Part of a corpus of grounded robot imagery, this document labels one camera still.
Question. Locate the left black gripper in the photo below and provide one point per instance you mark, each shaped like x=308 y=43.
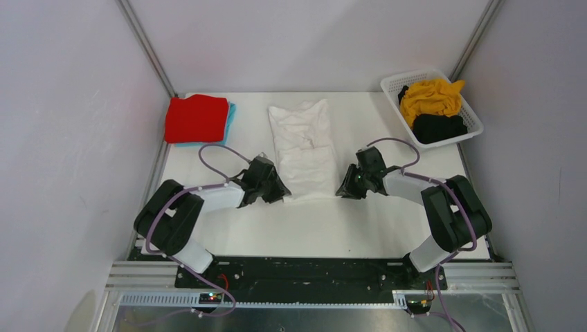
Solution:
x=280 y=191

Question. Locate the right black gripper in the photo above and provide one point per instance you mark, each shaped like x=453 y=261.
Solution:
x=347 y=189

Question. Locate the white t shirt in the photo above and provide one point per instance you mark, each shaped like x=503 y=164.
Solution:
x=305 y=154

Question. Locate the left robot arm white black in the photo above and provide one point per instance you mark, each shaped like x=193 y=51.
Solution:
x=169 y=217

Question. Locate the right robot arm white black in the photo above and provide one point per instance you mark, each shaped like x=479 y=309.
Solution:
x=455 y=214

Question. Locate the folded cyan t shirt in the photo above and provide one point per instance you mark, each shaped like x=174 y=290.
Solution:
x=229 y=121

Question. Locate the folded red t shirt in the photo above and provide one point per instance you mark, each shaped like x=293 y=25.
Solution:
x=198 y=118

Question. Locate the crumpled black t shirt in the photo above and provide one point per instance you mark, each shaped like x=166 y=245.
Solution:
x=429 y=128

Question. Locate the left small electronics board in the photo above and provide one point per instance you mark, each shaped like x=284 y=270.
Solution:
x=210 y=298

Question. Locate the small electronics board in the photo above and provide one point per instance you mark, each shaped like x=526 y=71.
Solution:
x=418 y=307
x=210 y=298

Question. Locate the crumpled yellow t shirt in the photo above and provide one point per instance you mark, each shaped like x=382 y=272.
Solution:
x=437 y=97

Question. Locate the right small electronics board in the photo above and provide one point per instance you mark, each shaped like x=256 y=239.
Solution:
x=418 y=307

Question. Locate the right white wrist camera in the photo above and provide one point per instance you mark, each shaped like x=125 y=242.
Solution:
x=362 y=150

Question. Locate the grey slotted cable duct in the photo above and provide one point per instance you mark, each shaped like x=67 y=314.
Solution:
x=190 y=300

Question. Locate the right aluminium frame post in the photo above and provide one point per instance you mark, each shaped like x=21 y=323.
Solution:
x=488 y=15

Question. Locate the aluminium frame post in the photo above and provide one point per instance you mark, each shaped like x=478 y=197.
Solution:
x=146 y=46
x=488 y=15

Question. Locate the left aluminium frame post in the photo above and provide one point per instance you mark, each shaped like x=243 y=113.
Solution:
x=146 y=46

